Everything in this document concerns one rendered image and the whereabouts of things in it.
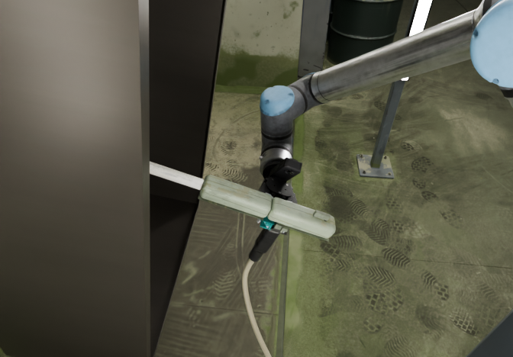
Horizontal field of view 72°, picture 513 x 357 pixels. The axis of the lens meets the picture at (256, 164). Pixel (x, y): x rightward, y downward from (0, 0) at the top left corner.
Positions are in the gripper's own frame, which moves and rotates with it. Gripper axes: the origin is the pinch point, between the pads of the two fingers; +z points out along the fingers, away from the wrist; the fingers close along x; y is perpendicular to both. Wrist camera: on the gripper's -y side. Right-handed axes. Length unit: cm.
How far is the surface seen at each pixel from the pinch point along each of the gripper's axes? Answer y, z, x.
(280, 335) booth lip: 71, -11, -34
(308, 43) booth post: 24, -197, -30
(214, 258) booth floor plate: 82, -44, -5
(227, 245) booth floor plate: 80, -51, -9
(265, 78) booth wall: 62, -199, -14
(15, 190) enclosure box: -14, 23, 43
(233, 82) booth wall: 77, -200, 7
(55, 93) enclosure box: -32, 23, 38
